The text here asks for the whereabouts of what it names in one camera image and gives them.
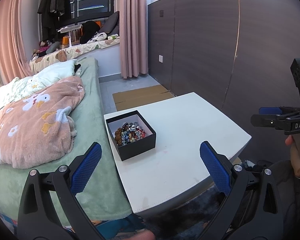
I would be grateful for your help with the patterned window seat cushion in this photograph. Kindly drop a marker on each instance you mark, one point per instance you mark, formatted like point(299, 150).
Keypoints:
point(70, 53)

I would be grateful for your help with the white bedside table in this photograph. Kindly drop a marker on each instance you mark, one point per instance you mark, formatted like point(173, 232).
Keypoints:
point(173, 173)

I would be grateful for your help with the black square jewelry box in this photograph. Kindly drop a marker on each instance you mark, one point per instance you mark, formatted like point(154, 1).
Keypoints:
point(131, 134)

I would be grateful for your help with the white wall socket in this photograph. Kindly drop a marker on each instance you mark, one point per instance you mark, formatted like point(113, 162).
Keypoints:
point(161, 58)

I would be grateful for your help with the pink curtain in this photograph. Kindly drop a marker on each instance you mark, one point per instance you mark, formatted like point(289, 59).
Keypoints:
point(133, 37)
point(13, 61)

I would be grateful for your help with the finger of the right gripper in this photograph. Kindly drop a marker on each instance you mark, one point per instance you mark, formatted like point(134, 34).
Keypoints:
point(266, 120)
point(271, 110)

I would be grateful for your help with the white green pillow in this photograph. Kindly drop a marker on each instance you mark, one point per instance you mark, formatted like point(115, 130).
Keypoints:
point(19, 89)

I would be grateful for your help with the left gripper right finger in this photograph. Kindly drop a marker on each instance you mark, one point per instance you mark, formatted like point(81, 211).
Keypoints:
point(251, 208)

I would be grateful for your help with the hanging dark clothes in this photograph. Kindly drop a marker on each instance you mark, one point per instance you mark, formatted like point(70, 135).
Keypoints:
point(51, 12)

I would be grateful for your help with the flat brown cardboard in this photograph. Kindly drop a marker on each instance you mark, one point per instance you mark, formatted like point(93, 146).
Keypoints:
point(139, 97)

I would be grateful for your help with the person's right hand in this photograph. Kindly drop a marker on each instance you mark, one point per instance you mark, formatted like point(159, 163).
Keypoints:
point(293, 141)

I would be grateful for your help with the pink curtain right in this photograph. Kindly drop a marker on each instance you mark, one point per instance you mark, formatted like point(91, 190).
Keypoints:
point(133, 37)

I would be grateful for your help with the pink duck fleece blanket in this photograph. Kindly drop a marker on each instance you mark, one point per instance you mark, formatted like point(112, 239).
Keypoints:
point(39, 129)

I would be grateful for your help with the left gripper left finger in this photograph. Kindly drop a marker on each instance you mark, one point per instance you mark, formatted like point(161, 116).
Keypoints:
point(37, 217)

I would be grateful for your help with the pink curtain left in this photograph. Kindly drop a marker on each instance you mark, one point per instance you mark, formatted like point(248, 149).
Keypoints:
point(13, 61)

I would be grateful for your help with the dark grey cushion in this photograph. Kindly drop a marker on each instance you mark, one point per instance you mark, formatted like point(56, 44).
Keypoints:
point(112, 25)

